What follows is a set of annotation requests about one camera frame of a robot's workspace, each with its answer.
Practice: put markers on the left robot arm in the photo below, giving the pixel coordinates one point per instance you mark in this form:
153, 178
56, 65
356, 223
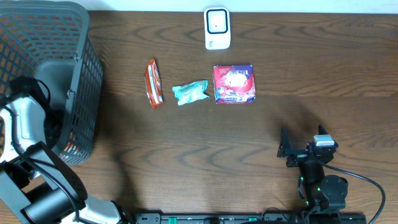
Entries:
36, 185

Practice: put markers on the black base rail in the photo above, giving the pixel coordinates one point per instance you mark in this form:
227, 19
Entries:
157, 218

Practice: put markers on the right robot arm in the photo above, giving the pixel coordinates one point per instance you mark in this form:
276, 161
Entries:
325, 194

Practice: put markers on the dark grey plastic basket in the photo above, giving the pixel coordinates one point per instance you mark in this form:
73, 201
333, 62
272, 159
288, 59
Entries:
49, 41

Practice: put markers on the white barcode scanner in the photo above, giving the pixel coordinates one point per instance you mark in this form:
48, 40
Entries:
217, 28

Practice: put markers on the red purple snack packet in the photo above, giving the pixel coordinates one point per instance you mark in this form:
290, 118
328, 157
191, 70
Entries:
234, 84

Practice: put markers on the teal tissue pack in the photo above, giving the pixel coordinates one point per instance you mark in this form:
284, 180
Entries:
191, 92

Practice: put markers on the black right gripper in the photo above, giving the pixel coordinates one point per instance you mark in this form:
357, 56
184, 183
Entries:
285, 150

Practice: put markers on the orange brown snack packet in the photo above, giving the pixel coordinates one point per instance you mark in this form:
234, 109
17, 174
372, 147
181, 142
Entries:
153, 84

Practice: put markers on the small orange tissue pack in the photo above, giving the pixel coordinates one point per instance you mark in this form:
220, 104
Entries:
71, 146

